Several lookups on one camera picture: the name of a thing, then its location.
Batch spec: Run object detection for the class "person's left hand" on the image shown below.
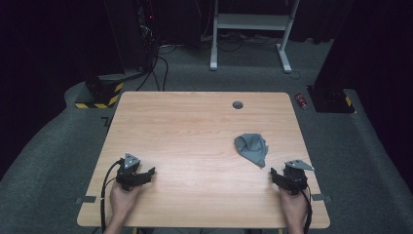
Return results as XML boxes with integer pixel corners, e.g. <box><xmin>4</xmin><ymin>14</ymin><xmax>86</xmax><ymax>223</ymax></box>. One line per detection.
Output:
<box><xmin>109</xmin><ymin>181</ymin><xmax>144</xmax><ymax>222</ymax></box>

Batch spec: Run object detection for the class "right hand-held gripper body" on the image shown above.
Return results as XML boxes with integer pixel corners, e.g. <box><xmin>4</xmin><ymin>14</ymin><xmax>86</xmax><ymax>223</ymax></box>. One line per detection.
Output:
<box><xmin>282</xmin><ymin>158</ymin><xmax>316</xmax><ymax>196</ymax></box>

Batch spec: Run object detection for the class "black computer tower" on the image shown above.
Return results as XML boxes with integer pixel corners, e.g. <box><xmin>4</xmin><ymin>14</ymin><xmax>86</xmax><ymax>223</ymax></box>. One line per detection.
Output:
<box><xmin>103</xmin><ymin>0</ymin><xmax>159</xmax><ymax>71</ymax></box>

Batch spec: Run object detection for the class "red can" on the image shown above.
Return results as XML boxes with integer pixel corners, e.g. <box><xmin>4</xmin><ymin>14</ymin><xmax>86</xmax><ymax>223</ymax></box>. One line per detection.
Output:
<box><xmin>294</xmin><ymin>93</ymin><xmax>309</xmax><ymax>111</ymax></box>

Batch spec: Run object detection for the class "black floor cable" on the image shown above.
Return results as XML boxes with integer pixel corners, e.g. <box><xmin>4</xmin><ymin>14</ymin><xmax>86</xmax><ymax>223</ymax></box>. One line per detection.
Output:
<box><xmin>135</xmin><ymin>45</ymin><xmax>161</xmax><ymax>93</ymax></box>
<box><xmin>157</xmin><ymin>56</ymin><xmax>169</xmax><ymax>93</ymax></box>

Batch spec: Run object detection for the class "grey-blue cleaning cloth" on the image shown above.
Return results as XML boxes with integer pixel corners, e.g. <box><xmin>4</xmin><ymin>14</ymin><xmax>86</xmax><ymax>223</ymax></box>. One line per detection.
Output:
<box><xmin>233</xmin><ymin>133</ymin><xmax>270</xmax><ymax>169</ymax></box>

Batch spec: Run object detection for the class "tangle of floor cables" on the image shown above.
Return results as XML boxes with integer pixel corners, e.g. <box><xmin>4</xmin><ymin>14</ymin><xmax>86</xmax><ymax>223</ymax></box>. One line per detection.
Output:
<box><xmin>200</xmin><ymin>30</ymin><xmax>281</xmax><ymax>54</ymax></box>

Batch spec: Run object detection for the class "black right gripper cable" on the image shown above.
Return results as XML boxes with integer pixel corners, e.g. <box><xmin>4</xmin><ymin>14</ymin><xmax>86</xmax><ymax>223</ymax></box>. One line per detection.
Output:
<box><xmin>299</xmin><ymin>186</ymin><xmax>314</xmax><ymax>234</ymax></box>

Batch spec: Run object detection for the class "white metal desk frame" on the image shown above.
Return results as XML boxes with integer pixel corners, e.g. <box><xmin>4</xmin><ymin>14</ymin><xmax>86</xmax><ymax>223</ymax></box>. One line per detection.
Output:
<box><xmin>208</xmin><ymin>0</ymin><xmax>302</xmax><ymax>74</ymax></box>

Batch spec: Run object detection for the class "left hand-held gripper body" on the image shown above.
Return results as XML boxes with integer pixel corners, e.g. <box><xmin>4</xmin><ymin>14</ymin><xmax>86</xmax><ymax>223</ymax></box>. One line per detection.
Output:
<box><xmin>115</xmin><ymin>152</ymin><xmax>144</xmax><ymax>192</ymax></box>

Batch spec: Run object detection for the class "person's right hand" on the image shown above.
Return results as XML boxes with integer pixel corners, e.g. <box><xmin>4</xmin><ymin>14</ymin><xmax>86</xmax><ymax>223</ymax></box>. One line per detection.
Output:
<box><xmin>279</xmin><ymin>187</ymin><xmax>310</xmax><ymax>224</ymax></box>

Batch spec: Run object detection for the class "black yellow striped stand base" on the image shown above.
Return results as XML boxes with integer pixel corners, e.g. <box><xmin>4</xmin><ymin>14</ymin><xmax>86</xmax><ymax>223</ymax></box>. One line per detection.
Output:
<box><xmin>74</xmin><ymin>73</ymin><xmax>126</xmax><ymax>110</ymax></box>

